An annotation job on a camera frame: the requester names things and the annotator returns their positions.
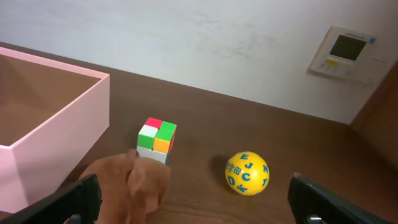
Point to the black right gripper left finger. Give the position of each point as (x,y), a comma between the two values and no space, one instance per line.
(80,202)

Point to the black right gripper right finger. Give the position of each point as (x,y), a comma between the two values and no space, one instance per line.
(311,203)

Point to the brown plush toy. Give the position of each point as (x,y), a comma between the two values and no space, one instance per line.
(131,187)

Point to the colourful two-by-two puzzle cube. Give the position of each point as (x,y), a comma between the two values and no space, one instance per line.
(155,139)

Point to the yellow ball with blue letters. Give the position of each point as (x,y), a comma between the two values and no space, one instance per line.
(247,173)

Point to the pink open cardboard box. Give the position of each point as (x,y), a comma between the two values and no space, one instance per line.
(52,113)

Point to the white wall control panel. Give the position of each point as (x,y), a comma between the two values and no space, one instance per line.
(349,55)

